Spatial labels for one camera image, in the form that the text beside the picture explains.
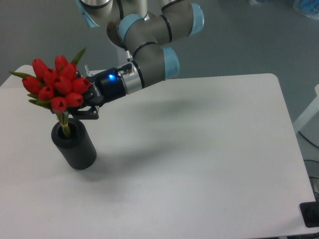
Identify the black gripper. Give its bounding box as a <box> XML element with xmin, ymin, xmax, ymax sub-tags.
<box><xmin>68</xmin><ymin>68</ymin><xmax>127</xmax><ymax>120</ymax></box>

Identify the red tulip bouquet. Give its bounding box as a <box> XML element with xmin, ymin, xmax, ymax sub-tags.
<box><xmin>10</xmin><ymin>48</ymin><xmax>91</xmax><ymax>138</ymax></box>

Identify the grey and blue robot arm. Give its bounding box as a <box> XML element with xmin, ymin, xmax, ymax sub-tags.
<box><xmin>69</xmin><ymin>0</ymin><xmax>204</xmax><ymax>120</ymax></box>

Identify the black ribbed cylindrical vase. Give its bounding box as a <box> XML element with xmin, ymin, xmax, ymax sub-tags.
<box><xmin>51</xmin><ymin>118</ymin><xmax>97</xmax><ymax>170</ymax></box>

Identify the white rounded chair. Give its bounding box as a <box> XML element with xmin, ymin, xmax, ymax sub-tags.
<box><xmin>0</xmin><ymin>64</ymin><xmax>34</xmax><ymax>88</ymax></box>

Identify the white furniture at right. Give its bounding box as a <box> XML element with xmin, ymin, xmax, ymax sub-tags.
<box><xmin>293</xmin><ymin>85</ymin><xmax>319</xmax><ymax>134</ymax></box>

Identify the blue plastic bag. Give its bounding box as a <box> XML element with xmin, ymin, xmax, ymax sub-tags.
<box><xmin>293</xmin><ymin>0</ymin><xmax>319</xmax><ymax>20</ymax></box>

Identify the black device at table edge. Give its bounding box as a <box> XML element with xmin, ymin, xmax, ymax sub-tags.
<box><xmin>300</xmin><ymin>202</ymin><xmax>319</xmax><ymax>228</ymax></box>

